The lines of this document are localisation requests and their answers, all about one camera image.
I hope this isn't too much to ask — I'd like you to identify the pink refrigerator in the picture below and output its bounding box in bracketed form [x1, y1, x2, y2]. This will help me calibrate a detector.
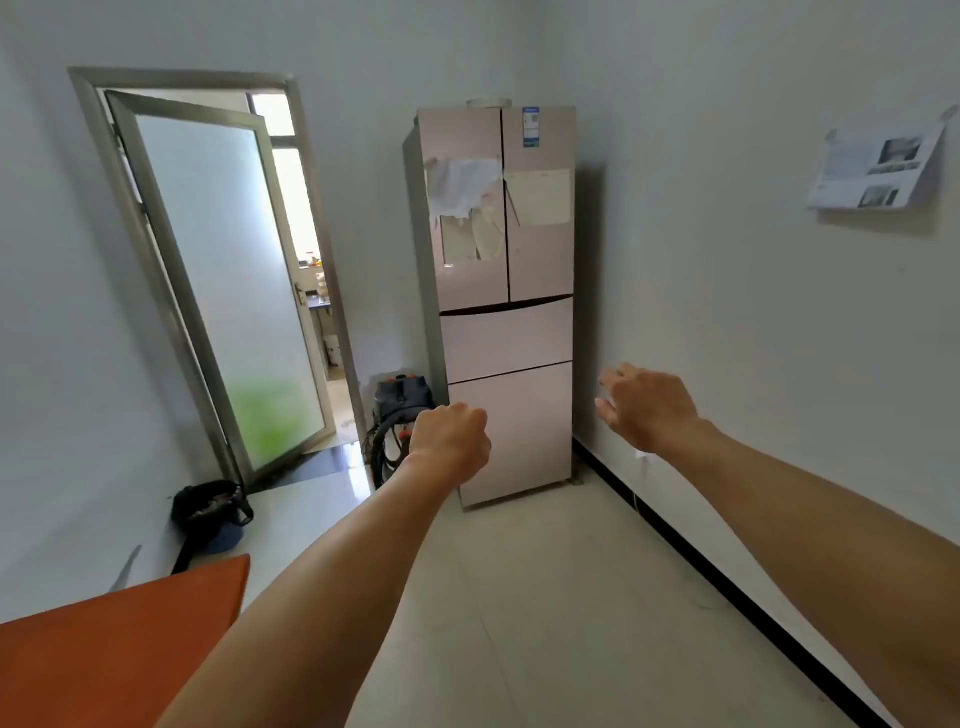
[402, 104, 579, 511]

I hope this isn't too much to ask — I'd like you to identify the person's right forearm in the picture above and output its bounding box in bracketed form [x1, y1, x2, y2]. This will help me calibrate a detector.
[658, 419, 960, 728]

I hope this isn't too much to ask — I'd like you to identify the printed paper notice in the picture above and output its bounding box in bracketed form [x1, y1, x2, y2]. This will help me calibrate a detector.
[806, 104, 960, 213]

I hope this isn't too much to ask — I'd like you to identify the person's left forearm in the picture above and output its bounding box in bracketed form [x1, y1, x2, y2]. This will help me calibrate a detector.
[153, 453, 460, 728]

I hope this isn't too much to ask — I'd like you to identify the crumpled white paper sheet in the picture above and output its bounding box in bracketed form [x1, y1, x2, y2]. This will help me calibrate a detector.
[424, 155, 504, 226]

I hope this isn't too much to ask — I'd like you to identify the frosted glass door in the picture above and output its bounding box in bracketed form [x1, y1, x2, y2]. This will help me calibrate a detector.
[104, 89, 337, 489]

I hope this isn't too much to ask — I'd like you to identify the yellowish paper sheet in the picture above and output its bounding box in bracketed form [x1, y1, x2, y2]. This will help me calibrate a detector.
[440, 206, 508, 265]
[503, 168, 575, 230]

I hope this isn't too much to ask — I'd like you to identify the orange wooden table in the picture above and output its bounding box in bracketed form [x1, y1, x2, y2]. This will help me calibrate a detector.
[0, 553, 253, 728]

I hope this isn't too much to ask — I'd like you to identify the person's left hand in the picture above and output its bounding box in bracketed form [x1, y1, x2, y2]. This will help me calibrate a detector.
[407, 403, 493, 489]

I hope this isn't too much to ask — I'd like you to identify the blue bin with black liner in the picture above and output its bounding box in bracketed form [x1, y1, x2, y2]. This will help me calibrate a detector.
[170, 479, 256, 575]

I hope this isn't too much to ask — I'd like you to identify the metal door frame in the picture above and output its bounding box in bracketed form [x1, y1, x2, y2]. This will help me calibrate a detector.
[67, 65, 369, 489]

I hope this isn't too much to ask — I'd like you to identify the person's right hand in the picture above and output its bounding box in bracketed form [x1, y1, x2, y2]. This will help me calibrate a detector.
[594, 363, 710, 459]

